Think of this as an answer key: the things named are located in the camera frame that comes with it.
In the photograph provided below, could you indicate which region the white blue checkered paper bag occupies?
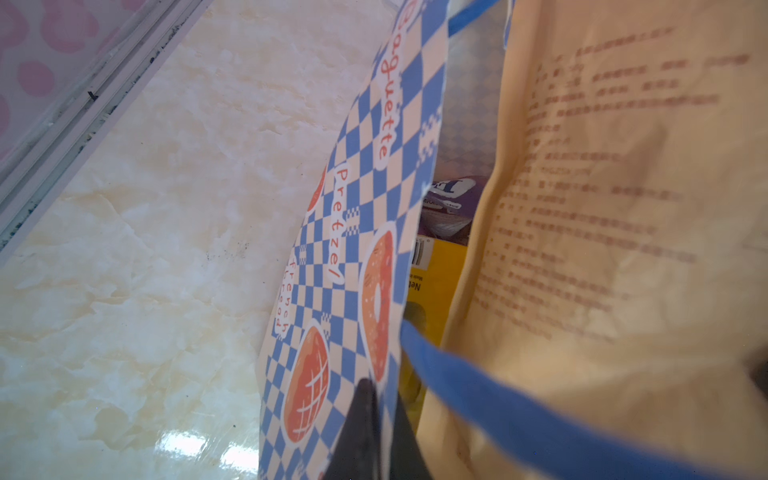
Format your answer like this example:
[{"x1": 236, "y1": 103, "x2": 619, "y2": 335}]
[{"x1": 258, "y1": 1, "x2": 746, "y2": 479}]

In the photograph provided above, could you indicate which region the purple Fox's candy bag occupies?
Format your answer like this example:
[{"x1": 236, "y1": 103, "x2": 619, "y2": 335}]
[{"x1": 419, "y1": 176, "x2": 488, "y2": 246}]

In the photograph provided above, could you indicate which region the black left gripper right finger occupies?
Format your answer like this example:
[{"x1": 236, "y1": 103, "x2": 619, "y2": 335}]
[{"x1": 389, "y1": 397, "x2": 432, "y2": 480}]

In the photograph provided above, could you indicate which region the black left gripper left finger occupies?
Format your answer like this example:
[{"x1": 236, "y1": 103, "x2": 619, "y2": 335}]
[{"x1": 322, "y1": 378, "x2": 381, "y2": 480}]

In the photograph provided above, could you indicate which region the yellow snack bag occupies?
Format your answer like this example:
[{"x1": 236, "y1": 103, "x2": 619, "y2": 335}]
[{"x1": 399, "y1": 235, "x2": 467, "y2": 425}]

